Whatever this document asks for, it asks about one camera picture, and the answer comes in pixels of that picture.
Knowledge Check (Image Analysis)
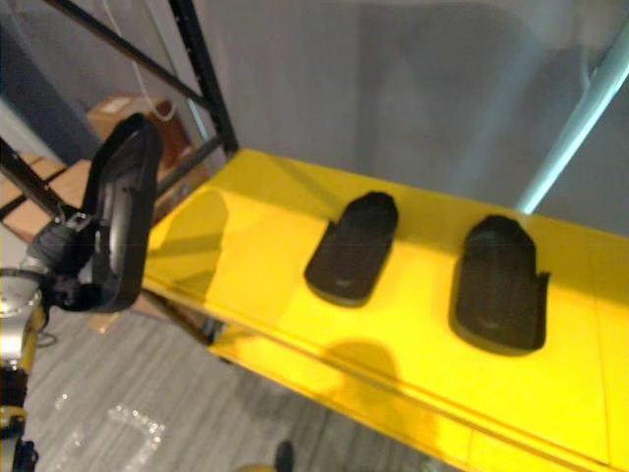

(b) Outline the pale metal post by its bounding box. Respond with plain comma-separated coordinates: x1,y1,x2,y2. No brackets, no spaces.
514,29,629,216

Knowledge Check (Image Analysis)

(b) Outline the yellow shelf board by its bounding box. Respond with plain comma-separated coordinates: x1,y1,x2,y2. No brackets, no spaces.
141,147,629,472

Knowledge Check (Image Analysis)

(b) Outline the robot dark foot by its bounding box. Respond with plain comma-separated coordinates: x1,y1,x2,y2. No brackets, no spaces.
273,440,296,472

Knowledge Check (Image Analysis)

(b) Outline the black plastic housing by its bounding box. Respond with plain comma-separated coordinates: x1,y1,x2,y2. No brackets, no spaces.
303,192,399,310
447,213,549,357
73,113,164,314

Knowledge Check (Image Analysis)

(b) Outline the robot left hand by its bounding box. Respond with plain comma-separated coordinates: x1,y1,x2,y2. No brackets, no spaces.
23,208,107,312

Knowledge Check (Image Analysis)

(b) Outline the brown cardboard box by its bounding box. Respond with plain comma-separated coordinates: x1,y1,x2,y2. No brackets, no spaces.
86,94,210,222
0,151,94,247

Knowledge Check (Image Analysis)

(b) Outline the black shelf frame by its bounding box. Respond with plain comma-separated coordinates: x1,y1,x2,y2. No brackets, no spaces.
0,0,241,368

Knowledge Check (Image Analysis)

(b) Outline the white cable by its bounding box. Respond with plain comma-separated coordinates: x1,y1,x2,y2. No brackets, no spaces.
100,0,177,121

